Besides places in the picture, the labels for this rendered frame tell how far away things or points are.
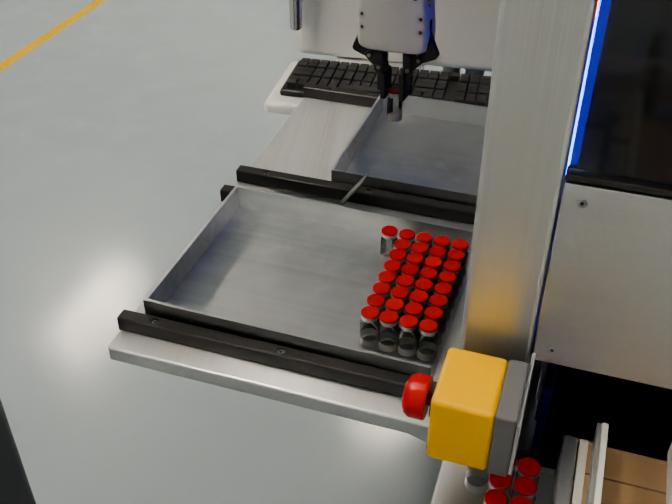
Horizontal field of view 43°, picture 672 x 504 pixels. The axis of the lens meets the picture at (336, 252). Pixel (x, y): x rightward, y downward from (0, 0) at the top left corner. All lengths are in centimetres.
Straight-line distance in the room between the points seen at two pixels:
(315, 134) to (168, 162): 172
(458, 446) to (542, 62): 33
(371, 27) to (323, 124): 27
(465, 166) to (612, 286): 61
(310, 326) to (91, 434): 120
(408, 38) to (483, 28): 58
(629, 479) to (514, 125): 35
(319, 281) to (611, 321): 43
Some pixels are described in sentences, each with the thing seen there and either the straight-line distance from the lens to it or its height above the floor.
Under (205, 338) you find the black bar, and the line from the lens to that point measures 98.
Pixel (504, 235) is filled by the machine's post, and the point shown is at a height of 114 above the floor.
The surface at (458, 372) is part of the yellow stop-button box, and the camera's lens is 75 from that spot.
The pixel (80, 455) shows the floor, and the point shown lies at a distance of 210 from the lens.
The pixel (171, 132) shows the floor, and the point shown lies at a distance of 326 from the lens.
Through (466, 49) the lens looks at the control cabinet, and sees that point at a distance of 178.
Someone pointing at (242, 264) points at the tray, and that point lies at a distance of 110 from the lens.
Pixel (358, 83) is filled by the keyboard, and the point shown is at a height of 83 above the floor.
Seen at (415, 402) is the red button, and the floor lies 100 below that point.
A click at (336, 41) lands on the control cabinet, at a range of 182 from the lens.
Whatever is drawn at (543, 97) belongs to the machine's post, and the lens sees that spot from 65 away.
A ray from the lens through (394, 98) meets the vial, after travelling 124.
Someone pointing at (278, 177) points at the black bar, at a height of 90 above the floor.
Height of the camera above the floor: 156
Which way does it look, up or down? 37 degrees down
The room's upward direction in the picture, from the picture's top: straight up
